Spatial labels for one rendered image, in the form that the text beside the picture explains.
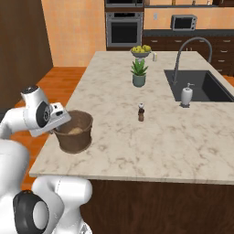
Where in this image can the small pale shaker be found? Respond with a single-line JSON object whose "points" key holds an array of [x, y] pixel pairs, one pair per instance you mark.
{"points": [[154, 57]]}

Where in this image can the grey fruit bowl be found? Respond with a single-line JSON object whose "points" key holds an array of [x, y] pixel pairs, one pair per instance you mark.
{"points": [[140, 54]]}

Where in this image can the dark wood island base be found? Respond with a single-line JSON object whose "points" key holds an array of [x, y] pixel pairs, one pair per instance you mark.
{"points": [[158, 207]]}

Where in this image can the brown pepper grinder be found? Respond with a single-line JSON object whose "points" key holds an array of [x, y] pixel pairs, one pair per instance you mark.
{"points": [[140, 115]]}

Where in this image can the white soap dispenser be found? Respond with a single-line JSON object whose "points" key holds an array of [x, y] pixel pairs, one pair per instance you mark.
{"points": [[186, 97]]}

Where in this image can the dark wood cupboard run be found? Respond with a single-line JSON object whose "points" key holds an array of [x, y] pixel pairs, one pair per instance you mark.
{"points": [[222, 51]]}

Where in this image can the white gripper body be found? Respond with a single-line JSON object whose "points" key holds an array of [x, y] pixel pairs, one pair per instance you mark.
{"points": [[45, 126]]}

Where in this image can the steel microwave oven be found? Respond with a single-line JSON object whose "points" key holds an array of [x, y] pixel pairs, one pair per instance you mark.
{"points": [[124, 2]]}

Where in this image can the steel wall oven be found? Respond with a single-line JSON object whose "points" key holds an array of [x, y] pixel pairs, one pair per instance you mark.
{"points": [[124, 29]]}

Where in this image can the yellow-green lemon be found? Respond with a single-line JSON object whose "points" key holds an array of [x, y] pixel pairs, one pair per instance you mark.
{"points": [[135, 49], [146, 47], [140, 47]]}

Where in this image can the tan bread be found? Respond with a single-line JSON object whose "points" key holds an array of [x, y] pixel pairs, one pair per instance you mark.
{"points": [[75, 131]]}

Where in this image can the grey arched tap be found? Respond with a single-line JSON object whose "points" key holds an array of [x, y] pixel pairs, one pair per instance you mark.
{"points": [[178, 59]]}

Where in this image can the green potted plant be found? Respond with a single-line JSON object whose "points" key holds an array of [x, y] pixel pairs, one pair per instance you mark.
{"points": [[139, 77]]}

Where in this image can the grey toaster oven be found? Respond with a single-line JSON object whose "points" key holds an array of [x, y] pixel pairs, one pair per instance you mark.
{"points": [[183, 23]]}

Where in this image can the dark wall shelf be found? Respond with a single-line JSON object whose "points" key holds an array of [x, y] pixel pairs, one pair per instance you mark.
{"points": [[189, 5]]}

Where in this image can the tall dark wood cabinet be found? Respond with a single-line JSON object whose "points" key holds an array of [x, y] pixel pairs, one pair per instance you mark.
{"points": [[21, 45]]}

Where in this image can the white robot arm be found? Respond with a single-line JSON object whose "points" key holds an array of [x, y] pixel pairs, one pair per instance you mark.
{"points": [[18, 122]]}

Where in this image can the dark sink basin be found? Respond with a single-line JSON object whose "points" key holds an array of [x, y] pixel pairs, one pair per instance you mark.
{"points": [[204, 87]]}

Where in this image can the brown woven basket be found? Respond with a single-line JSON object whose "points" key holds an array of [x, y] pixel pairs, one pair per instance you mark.
{"points": [[76, 141]]}

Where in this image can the white wall outlet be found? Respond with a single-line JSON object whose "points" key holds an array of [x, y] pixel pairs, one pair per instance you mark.
{"points": [[155, 16]]}

